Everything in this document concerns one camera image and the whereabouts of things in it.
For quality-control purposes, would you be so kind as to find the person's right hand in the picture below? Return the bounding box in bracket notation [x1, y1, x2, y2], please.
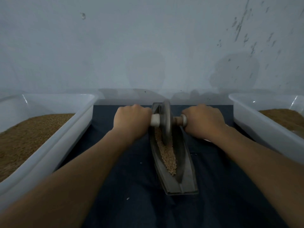
[182, 104, 228, 143]

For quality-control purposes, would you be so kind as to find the person's left hand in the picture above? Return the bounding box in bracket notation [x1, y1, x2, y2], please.
[112, 104, 153, 143]

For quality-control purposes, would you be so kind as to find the metal grinding wheel with handles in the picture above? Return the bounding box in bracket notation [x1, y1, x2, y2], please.
[150, 101, 188, 144]

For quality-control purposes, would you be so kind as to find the small ground grain portion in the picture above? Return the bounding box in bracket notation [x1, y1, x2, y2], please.
[155, 127, 178, 176]

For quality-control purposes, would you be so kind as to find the white plastic tray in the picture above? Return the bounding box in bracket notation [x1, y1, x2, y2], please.
[0, 93, 98, 209]
[228, 93, 304, 165]

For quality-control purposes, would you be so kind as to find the boat-shaped metal grinding trough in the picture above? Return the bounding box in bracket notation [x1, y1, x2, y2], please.
[149, 103, 199, 195]

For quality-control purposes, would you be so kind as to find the person's right forearm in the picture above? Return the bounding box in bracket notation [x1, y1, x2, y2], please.
[209, 128, 304, 228]

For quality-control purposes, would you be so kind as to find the person's left forearm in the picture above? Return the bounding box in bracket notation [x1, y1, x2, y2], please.
[0, 128, 134, 228]

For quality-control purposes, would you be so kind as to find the dark blue tablecloth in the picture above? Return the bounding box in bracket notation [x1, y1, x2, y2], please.
[57, 104, 288, 228]

